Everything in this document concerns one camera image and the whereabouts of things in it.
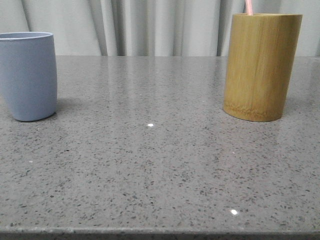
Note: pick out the blue plastic cup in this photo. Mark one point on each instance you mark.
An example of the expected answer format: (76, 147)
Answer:
(28, 74)

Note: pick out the pink chopstick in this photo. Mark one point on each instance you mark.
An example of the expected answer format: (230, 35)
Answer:
(249, 7)

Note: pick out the grey pleated curtain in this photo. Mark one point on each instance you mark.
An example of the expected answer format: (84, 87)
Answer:
(195, 28)

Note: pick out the bamboo cylinder holder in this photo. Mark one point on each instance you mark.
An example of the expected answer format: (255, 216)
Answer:
(261, 54)

